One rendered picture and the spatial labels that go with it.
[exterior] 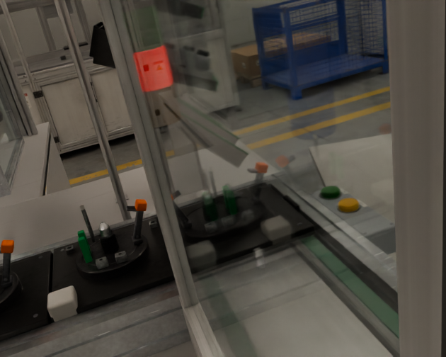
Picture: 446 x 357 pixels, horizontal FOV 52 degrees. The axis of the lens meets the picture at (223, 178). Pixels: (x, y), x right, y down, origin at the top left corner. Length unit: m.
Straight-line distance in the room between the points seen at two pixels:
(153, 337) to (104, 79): 4.11
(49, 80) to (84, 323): 4.07
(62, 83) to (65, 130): 0.46
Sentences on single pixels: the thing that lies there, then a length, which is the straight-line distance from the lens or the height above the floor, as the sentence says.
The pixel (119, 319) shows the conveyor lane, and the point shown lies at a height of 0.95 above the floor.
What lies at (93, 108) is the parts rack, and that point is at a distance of 1.02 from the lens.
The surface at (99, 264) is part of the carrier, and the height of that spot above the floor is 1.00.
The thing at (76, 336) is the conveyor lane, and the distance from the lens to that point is 0.81.
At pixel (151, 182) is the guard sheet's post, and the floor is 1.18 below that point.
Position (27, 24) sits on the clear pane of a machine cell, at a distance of 4.75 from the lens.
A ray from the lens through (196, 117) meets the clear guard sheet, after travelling 0.27.
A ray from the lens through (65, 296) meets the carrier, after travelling 0.84.
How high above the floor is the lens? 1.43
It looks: 24 degrees down
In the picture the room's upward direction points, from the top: 12 degrees counter-clockwise
